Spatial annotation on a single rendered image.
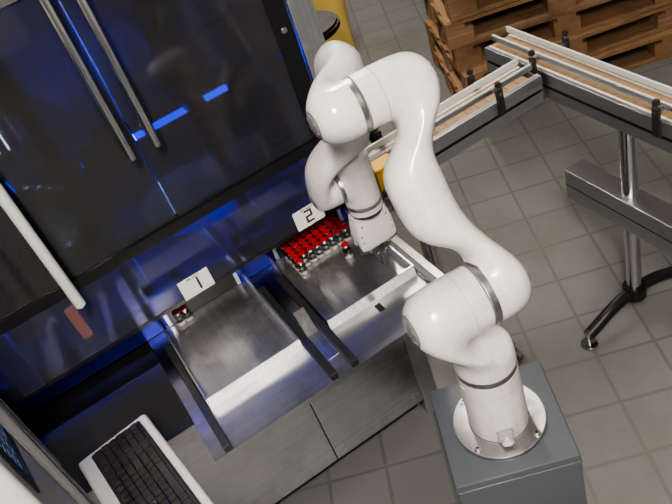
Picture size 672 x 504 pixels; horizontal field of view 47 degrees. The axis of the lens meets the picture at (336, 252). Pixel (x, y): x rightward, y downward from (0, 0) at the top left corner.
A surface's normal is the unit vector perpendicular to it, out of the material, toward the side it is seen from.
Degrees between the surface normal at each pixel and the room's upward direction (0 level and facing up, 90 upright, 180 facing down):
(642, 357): 0
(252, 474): 90
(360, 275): 0
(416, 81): 58
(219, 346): 0
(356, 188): 89
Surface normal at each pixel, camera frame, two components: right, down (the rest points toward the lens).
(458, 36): 0.12, 0.63
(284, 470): 0.49, 0.46
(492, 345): 0.24, -0.61
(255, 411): -0.28, -0.72
